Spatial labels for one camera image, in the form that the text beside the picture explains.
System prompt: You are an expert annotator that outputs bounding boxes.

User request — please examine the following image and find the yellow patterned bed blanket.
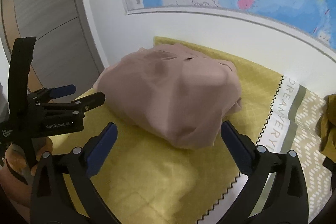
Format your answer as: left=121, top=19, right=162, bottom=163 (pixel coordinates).
left=52, top=44, right=331, bottom=223

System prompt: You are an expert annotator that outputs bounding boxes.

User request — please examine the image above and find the pink jacket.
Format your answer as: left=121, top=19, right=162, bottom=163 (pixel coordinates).
left=93, top=44, right=242, bottom=149

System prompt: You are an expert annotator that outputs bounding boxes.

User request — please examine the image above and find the grey wooden door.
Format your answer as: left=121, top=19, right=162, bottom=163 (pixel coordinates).
left=1, top=0, right=104, bottom=102

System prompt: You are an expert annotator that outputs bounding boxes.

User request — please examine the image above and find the person's left hand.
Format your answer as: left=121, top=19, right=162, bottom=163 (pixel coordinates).
left=5, top=137, right=53, bottom=186

